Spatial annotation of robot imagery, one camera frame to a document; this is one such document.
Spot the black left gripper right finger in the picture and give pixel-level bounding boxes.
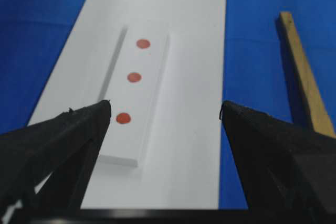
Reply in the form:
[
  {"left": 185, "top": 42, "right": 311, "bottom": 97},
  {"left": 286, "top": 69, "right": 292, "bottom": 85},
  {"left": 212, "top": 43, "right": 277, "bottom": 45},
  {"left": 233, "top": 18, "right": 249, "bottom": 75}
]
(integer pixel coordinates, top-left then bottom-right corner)
[{"left": 219, "top": 101, "right": 335, "bottom": 223}]

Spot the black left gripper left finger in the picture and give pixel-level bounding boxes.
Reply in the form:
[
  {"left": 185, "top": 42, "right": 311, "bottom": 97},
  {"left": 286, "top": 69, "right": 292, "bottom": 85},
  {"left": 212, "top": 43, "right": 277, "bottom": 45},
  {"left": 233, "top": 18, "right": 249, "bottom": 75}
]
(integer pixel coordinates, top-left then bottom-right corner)
[{"left": 1, "top": 100, "right": 111, "bottom": 223}]

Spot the wooden mallet hammer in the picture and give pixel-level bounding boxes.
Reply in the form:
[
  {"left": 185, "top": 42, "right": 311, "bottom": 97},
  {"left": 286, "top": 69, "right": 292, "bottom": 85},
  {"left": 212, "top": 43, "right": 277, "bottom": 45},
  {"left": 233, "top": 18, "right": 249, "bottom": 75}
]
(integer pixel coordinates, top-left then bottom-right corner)
[{"left": 279, "top": 11, "right": 335, "bottom": 138}]

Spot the large white foam board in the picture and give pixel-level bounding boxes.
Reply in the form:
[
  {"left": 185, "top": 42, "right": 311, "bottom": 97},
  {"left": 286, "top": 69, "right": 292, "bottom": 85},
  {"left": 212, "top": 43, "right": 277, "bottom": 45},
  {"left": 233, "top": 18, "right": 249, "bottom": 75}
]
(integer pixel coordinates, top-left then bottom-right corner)
[{"left": 30, "top": 0, "right": 226, "bottom": 209}]

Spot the small white target block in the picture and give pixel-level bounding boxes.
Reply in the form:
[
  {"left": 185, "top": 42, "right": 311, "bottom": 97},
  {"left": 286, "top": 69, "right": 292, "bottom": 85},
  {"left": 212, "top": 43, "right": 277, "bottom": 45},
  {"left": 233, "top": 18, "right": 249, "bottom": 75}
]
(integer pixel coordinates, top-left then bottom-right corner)
[{"left": 99, "top": 22, "right": 169, "bottom": 167}]

